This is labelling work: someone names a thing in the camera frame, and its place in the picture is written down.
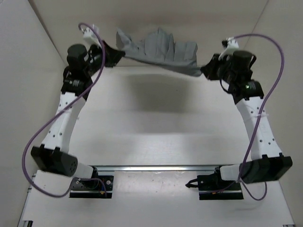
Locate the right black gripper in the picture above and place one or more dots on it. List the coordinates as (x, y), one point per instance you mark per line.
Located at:
(209, 72)

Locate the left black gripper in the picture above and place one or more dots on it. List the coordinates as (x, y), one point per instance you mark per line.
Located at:
(114, 55)

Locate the grey pleated skirt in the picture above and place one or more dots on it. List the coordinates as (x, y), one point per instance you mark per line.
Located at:
(159, 48)

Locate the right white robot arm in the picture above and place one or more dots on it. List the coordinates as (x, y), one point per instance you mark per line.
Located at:
(264, 160)

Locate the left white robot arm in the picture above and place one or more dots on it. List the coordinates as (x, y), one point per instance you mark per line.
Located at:
(53, 154)

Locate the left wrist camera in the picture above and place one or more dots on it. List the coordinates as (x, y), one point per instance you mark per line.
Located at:
(89, 36)

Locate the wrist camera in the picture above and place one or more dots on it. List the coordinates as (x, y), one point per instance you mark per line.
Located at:
(230, 45)
(89, 36)

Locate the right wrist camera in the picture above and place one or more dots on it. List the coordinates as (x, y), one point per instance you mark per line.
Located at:
(230, 45)

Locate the aluminium table rail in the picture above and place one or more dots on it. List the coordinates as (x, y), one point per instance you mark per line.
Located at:
(155, 168)

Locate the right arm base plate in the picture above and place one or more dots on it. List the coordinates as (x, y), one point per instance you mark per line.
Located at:
(212, 187)

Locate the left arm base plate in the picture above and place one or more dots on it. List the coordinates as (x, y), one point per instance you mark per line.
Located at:
(94, 189)

